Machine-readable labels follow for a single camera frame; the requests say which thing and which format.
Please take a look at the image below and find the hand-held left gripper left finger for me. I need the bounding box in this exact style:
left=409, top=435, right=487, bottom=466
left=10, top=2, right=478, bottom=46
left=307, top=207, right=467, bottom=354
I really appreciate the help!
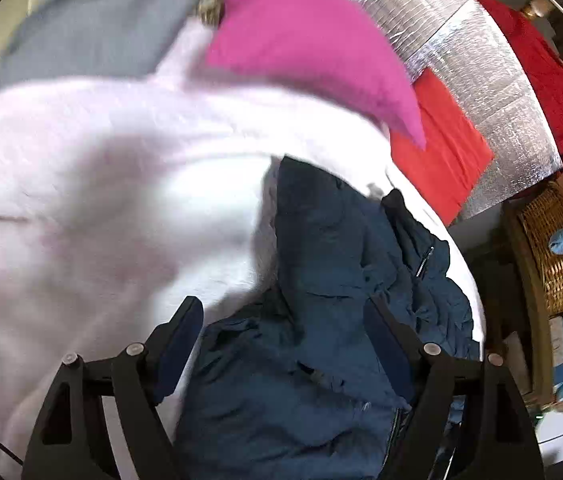
left=22, top=296, right=205, bottom=480

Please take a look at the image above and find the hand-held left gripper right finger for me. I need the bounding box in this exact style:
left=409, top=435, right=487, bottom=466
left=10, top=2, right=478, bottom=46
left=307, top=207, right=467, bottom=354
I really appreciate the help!
left=364, top=294, right=545, bottom=480

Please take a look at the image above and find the navy blue jacket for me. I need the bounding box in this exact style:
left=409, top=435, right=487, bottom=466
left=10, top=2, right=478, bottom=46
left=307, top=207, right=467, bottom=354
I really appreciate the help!
left=174, top=155, right=482, bottom=480

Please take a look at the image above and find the wooden shelf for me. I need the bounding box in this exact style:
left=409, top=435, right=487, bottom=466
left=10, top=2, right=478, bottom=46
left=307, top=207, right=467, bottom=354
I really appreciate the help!
left=504, top=175, right=563, bottom=411

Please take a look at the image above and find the white fleece blanket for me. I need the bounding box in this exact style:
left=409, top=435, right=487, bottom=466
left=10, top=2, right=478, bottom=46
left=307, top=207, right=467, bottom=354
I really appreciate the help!
left=0, top=25, right=487, bottom=480

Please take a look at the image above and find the wicker basket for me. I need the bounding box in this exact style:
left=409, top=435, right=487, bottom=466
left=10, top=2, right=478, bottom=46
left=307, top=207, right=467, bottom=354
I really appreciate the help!
left=516, top=180, right=563, bottom=317

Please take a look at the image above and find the red cushion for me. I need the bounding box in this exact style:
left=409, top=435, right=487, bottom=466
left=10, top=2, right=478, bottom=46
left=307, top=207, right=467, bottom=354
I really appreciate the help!
left=389, top=67, right=495, bottom=226

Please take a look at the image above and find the silver insulation sheet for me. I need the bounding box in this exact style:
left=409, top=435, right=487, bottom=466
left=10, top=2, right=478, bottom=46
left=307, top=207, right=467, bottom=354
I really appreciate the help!
left=336, top=0, right=563, bottom=221

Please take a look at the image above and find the pink pillow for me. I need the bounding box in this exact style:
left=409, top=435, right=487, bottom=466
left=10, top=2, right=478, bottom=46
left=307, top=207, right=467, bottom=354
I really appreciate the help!
left=206, top=0, right=427, bottom=150

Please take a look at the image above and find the red cloth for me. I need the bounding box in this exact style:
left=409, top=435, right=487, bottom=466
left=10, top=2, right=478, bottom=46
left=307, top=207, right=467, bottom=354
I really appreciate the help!
left=461, top=0, right=563, bottom=166

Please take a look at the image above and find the grey cloth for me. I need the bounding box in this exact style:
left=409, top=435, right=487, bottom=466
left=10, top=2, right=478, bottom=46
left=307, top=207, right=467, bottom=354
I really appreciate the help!
left=0, top=0, right=227, bottom=93

